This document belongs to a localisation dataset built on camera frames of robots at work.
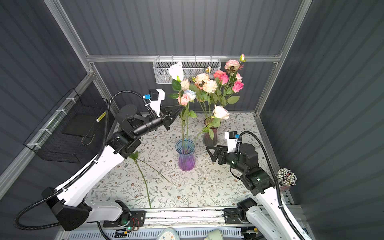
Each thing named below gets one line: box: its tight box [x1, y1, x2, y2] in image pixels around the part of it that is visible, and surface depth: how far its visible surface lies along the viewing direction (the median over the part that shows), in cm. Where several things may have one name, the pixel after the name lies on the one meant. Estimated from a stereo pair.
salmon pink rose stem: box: [213, 70, 225, 79], surface depth 83 cm
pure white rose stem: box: [168, 61, 184, 120], surface depth 50 cm
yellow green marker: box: [96, 111, 107, 122], surface depth 82 cm
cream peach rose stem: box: [194, 105, 230, 142], surface depth 65 cm
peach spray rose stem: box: [195, 66, 211, 121], surface depth 78 cm
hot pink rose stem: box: [216, 81, 245, 118], surface depth 80 cm
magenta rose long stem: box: [219, 74, 230, 86], surface depth 80 cm
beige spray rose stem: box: [202, 66, 218, 121], surface depth 78 cm
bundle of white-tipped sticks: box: [276, 167, 298, 188], surface depth 70 cm
